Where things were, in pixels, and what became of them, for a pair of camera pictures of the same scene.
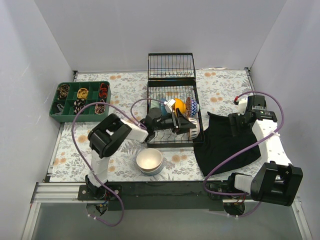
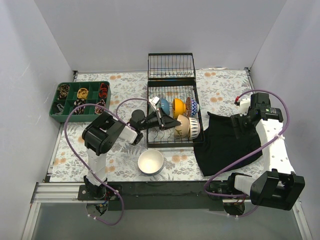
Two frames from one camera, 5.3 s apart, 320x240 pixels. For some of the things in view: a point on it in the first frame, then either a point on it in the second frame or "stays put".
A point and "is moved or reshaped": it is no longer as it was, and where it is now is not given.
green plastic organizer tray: [68, 97] stays put
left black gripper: [176, 120] -> [161, 119]
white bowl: [149, 159] is moved or reshaped
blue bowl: [164, 112] stays put
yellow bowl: [180, 104] stays put
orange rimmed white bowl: [194, 132] stays put
